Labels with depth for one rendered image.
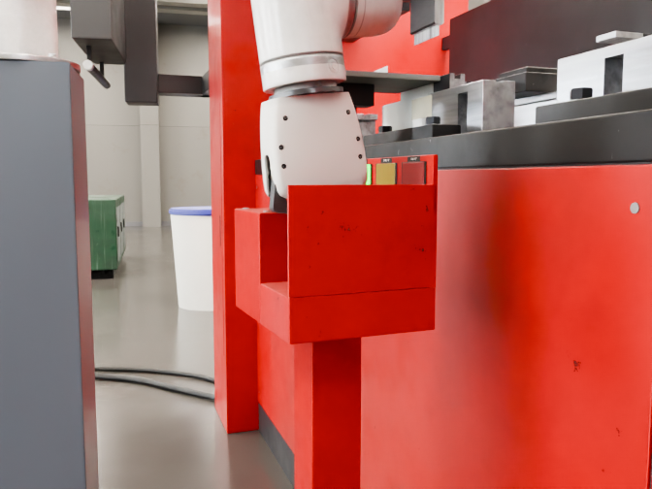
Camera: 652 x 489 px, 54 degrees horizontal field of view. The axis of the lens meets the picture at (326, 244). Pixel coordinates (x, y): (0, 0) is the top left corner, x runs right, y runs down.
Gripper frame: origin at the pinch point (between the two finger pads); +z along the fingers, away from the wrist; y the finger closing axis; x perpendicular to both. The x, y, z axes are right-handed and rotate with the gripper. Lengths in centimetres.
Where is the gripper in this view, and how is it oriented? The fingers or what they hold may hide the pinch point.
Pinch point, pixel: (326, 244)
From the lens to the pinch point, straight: 66.2
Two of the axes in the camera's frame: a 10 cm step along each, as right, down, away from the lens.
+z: 1.3, 9.8, 1.2
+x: 3.9, 0.5, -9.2
